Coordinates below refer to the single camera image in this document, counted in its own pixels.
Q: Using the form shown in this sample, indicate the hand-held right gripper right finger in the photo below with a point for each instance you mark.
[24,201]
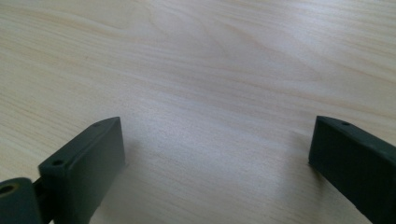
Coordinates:
[355,161]

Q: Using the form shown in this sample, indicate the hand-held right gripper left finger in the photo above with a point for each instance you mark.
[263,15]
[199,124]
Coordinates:
[84,168]

